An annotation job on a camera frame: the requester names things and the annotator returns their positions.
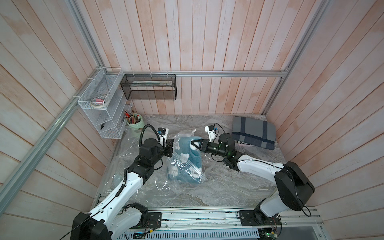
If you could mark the white wire shelf rack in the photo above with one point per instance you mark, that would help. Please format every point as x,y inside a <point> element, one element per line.
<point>104,83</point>

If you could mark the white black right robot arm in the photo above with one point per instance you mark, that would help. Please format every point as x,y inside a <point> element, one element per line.
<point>293,191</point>

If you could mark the white tape roll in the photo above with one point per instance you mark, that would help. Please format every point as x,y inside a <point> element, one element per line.
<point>98,103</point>

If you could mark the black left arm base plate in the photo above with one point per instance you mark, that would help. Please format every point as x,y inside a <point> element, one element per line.
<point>138,220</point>

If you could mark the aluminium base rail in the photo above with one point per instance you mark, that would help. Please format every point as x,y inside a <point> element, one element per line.
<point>216,218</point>

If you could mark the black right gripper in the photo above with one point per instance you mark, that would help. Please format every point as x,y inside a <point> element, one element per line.
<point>205,147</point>

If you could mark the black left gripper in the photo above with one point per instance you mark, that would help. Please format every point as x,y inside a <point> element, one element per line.
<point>169,147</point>

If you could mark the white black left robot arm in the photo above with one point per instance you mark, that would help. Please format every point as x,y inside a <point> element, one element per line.
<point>113,216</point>

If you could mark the grey navy plaid blanket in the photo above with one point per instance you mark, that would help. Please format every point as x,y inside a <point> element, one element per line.
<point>254,132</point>

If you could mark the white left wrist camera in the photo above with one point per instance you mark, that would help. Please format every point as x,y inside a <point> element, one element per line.
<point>163,132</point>

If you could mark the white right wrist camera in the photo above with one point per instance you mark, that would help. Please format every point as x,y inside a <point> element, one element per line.
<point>211,130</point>

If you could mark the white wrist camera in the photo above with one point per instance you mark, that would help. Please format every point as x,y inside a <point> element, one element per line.
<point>163,132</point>
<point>211,130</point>

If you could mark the black mesh wall basket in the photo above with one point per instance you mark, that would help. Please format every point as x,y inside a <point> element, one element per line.
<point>149,87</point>

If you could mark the teal blue cloth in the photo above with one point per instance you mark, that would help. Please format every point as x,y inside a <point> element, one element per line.
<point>185,165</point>

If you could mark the green pen holder cup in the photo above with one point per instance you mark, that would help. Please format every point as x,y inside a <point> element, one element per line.
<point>135,121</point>

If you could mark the clear plastic vacuum bag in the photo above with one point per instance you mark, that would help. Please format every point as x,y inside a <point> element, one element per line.
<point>217,185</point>

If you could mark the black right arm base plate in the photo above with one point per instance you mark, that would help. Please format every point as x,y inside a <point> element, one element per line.
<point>257,218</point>

